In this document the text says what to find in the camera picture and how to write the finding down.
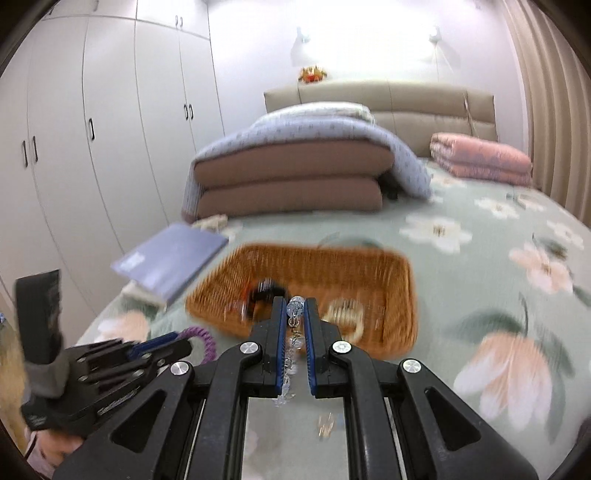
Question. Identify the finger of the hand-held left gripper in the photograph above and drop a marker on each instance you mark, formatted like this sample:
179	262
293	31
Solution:
157	344
124	371

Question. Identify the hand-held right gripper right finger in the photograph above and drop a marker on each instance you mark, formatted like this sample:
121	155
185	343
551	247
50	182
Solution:
309	350

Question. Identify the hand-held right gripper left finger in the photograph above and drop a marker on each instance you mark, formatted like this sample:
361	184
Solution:
279	350

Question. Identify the black wrist watch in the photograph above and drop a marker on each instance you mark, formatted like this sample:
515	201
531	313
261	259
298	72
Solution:
261	297

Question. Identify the brown wicker basket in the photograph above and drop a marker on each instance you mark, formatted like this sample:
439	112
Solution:
369	295

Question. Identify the blue book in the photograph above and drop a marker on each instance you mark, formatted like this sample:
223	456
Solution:
175	258

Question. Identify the cream fabric bundle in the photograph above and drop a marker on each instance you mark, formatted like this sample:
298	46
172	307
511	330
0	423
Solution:
210	222

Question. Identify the folded blue brown quilt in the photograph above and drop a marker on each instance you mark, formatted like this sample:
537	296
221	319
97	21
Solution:
291	161

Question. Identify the white wardrobe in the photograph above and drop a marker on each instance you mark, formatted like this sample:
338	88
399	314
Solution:
115	138

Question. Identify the folded pink blanket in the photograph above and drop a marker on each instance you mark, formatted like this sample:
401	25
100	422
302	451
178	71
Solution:
480	157

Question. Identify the beige padded headboard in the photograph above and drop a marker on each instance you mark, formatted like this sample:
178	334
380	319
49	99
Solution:
415	101

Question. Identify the orange plush toy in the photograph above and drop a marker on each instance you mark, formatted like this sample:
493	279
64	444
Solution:
312	74

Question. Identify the beige curtain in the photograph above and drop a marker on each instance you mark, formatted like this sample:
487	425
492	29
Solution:
549	92

